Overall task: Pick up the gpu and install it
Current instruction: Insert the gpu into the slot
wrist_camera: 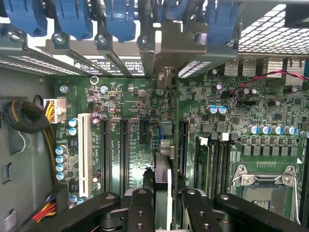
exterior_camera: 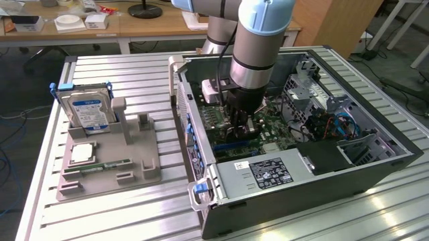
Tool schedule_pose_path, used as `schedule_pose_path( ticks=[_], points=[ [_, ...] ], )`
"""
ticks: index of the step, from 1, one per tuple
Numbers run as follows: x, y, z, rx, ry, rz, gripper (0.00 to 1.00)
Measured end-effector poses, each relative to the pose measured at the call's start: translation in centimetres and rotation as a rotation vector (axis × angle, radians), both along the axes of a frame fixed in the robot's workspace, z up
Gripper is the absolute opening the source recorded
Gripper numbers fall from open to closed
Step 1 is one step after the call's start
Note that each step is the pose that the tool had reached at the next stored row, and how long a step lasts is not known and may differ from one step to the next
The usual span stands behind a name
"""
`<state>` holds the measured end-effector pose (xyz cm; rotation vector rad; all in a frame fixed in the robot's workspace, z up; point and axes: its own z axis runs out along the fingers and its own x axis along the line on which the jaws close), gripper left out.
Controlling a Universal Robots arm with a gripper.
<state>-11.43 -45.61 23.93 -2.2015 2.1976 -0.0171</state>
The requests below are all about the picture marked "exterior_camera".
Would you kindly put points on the white table frame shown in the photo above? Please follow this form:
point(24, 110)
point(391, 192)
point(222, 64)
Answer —
point(379, 27)

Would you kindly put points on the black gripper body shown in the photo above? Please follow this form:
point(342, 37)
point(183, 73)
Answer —
point(246, 100)

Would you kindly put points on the black floor box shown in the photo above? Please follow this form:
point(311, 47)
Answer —
point(369, 55)

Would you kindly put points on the white tape roll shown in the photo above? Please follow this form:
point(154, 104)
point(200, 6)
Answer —
point(65, 2)

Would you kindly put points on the black round lamp base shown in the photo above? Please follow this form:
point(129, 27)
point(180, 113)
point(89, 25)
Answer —
point(144, 12)

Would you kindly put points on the wooden desk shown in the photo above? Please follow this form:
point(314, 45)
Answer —
point(151, 27)

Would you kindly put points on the gray parts rack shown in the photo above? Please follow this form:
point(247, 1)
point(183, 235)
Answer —
point(140, 148)

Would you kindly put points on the gray power supply unit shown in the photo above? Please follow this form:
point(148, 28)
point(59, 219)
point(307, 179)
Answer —
point(234, 178)

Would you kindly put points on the black graphics card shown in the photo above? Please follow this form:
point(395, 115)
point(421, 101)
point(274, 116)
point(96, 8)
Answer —
point(239, 136)

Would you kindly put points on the red packet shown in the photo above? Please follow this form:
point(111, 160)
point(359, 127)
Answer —
point(108, 10)

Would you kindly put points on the gray cup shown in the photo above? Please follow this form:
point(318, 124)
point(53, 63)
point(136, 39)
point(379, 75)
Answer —
point(49, 3)

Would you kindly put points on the hard disk in blue caddy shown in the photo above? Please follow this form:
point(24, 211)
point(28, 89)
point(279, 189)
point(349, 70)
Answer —
point(88, 110)

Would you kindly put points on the blue case latch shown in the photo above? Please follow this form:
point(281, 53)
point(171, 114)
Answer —
point(200, 188)

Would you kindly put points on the green RAM stick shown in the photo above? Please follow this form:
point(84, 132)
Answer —
point(100, 165)

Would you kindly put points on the black stand base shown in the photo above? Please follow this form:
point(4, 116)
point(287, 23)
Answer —
point(405, 89)

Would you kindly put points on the silver CPU chip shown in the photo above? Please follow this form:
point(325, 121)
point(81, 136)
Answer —
point(81, 153)

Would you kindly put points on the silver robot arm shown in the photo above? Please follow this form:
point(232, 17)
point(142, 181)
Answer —
point(254, 50)

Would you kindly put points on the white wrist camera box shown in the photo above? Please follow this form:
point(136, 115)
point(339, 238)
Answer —
point(210, 94)

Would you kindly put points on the gray metal disk bay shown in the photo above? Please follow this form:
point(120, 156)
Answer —
point(363, 148)

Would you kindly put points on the wooden cabinet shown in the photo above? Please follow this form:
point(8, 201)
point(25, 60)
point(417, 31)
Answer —
point(334, 25)

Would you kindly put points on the green motherboard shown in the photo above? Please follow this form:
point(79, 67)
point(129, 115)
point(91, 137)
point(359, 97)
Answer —
point(274, 128)

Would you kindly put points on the white paper stack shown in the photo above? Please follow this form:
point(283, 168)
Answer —
point(192, 22)

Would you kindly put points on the metal drive cage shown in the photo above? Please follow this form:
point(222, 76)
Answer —
point(298, 95)

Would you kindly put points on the black open PC case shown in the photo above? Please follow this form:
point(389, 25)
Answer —
point(301, 200)

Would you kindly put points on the white box with round lid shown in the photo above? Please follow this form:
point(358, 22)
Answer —
point(68, 23)

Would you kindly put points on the white labelled cardboard box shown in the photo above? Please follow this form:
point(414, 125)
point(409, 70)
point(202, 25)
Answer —
point(96, 22)

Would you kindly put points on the white box with black lid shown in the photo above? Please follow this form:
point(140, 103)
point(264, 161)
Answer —
point(28, 25)

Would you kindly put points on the blue expansion slot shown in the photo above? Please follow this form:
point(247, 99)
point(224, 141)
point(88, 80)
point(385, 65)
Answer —
point(231, 145)

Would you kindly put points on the silver chipset heatsink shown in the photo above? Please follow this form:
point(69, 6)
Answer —
point(271, 147)

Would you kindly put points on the black connector cluster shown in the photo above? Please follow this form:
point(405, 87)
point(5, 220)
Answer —
point(317, 128)

